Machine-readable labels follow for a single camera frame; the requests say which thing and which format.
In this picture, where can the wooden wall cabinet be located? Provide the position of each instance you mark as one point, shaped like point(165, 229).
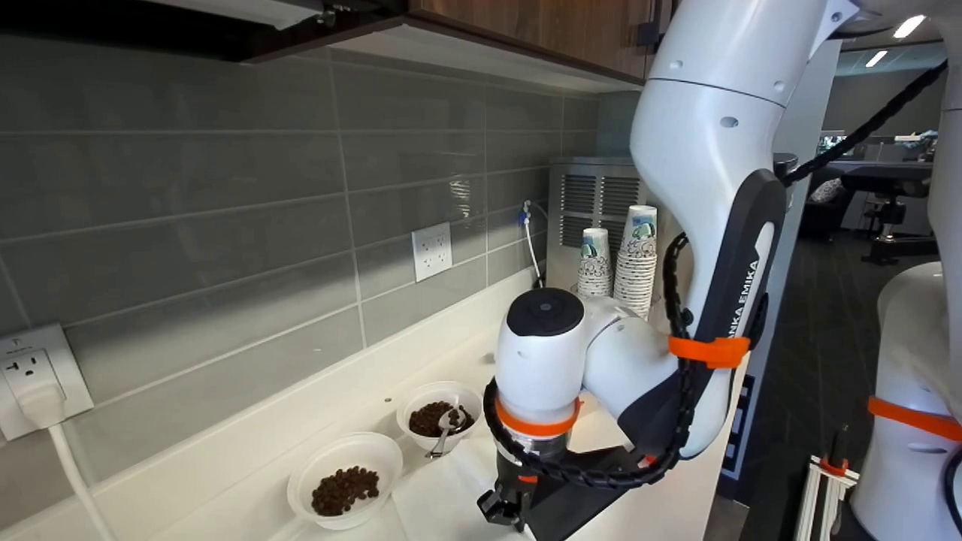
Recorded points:
point(542, 24)

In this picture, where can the white outlet holding plug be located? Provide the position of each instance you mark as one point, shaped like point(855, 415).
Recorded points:
point(32, 357)

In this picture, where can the white double wall outlet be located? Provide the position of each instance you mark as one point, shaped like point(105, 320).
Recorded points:
point(432, 249)

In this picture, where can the red and white stand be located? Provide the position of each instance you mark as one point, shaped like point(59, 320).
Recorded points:
point(829, 492)

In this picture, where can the large ceiling light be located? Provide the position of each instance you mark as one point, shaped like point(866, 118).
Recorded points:
point(910, 24)

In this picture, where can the metal spoon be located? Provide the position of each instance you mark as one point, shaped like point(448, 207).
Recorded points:
point(448, 424)

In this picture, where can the small white bowl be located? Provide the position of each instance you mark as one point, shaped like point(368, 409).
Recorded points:
point(346, 476)

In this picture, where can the large white bowl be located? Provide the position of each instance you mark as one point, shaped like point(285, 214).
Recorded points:
point(426, 400)

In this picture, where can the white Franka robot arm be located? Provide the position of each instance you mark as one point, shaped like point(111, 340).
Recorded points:
point(724, 122)

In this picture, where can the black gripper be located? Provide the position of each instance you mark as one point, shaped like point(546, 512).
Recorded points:
point(505, 500)

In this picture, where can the small ceiling light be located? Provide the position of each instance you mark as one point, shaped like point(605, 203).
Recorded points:
point(877, 58)

